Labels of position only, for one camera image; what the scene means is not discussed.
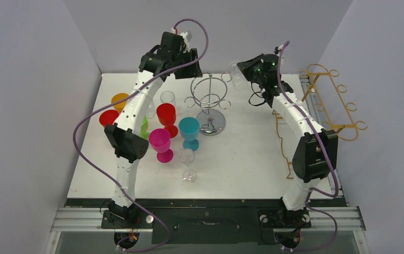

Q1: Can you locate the pink plastic wine glass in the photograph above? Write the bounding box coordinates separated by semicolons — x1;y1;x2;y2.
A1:
149;129;173;164

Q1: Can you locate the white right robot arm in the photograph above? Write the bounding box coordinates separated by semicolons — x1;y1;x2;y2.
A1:
233;53;338;226

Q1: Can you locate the patterned clear glass goblet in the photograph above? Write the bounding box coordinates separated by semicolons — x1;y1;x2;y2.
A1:
160;90;176;107

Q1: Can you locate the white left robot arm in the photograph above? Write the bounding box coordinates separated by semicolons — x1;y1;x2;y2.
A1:
104;29;202;228

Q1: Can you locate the blue plastic wine glass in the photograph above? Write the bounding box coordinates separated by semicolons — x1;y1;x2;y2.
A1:
178;117;200;151

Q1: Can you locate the chrome spiral glass rack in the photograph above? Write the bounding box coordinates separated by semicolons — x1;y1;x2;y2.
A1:
184;71;231;137

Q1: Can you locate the yellow plastic wine glass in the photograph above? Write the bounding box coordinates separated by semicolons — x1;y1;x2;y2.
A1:
111;93;131;113

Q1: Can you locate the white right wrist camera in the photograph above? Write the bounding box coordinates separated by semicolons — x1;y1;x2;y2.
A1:
274;44;286;67

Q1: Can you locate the clear stemmed wine glass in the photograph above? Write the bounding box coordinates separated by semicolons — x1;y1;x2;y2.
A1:
179;149;198;184

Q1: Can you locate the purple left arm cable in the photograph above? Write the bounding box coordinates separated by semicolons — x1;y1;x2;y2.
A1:
72;18;210;253

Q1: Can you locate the gold wire glass rack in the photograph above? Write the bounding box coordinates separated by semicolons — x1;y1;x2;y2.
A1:
271;63;368;180

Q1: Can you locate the green plastic wine glass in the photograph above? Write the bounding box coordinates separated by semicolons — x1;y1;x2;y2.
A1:
140;116;150;140

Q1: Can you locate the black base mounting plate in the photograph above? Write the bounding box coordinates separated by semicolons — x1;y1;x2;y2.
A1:
100;196;346;253

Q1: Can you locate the red plastic wine glass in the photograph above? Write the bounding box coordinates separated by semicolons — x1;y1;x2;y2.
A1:
99;110;120;127

